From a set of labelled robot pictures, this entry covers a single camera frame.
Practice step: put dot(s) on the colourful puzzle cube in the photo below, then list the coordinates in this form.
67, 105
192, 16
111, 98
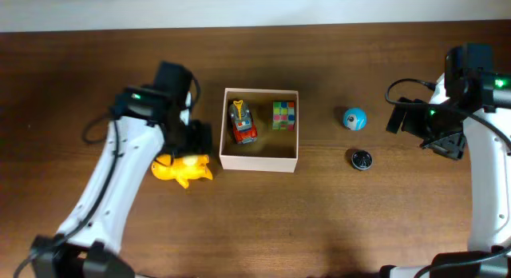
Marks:
283, 115

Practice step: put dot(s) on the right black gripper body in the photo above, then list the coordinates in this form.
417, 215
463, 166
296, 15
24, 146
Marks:
437, 127

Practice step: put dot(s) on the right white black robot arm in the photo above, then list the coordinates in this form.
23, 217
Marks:
469, 111

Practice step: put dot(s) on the black round cap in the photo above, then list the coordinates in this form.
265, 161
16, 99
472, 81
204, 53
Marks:
361, 160

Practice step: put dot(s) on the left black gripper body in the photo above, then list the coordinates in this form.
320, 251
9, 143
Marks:
195, 140

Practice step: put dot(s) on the orange rubber duck toy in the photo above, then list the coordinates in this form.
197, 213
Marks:
183, 169

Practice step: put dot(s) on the open white cardboard box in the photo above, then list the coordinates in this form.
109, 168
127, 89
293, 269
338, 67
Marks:
274, 150

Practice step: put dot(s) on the blue white ball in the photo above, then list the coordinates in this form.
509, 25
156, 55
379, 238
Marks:
354, 119

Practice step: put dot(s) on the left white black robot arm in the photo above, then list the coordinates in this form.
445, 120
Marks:
144, 122

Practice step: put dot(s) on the red toy fire truck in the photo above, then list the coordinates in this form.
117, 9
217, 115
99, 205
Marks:
243, 127

